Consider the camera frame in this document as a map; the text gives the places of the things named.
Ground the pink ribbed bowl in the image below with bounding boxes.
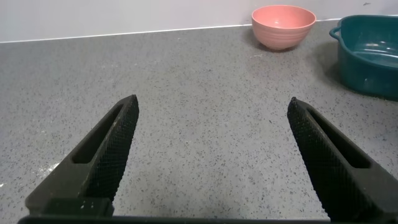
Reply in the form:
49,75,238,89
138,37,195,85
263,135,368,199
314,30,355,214
251,4,317,51

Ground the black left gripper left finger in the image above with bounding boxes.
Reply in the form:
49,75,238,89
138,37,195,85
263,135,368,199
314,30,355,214
24,94,140,218

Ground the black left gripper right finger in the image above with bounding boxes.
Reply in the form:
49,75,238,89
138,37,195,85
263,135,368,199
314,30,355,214
287,96,398,223

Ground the teal plastic basin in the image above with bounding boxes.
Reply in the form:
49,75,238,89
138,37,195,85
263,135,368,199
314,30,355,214
329,14,398,101

